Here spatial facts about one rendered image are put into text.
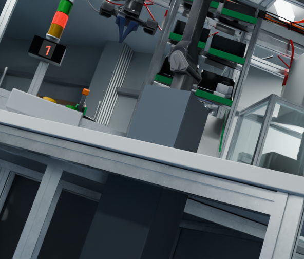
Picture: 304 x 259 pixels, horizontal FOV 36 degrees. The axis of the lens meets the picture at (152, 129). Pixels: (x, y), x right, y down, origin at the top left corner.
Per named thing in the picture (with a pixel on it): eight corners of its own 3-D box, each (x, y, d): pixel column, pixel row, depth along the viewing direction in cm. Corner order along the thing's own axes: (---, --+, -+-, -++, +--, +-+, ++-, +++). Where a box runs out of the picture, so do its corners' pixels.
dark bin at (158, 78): (190, 92, 160) (197, 71, 158) (153, 80, 160) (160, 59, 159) (192, 83, 187) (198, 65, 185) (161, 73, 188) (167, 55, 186)
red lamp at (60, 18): (63, 26, 174) (68, 14, 175) (51, 21, 173) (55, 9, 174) (63, 31, 179) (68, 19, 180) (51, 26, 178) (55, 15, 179)
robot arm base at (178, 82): (184, 94, 123) (191, 73, 124) (162, 91, 126) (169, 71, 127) (193, 105, 128) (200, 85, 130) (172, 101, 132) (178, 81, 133)
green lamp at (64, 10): (68, 14, 175) (73, 2, 176) (55, 9, 174) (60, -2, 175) (68, 19, 180) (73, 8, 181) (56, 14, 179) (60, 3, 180)
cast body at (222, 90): (222, 103, 162) (229, 84, 160) (211, 98, 164) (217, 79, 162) (230, 103, 169) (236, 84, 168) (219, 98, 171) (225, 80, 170)
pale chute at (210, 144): (216, 161, 155) (220, 150, 153) (178, 149, 156) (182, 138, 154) (223, 119, 179) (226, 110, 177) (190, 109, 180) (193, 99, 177)
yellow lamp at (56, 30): (59, 38, 173) (63, 26, 174) (46, 33, 172) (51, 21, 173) (59, 42, 178) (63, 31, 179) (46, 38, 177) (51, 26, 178)
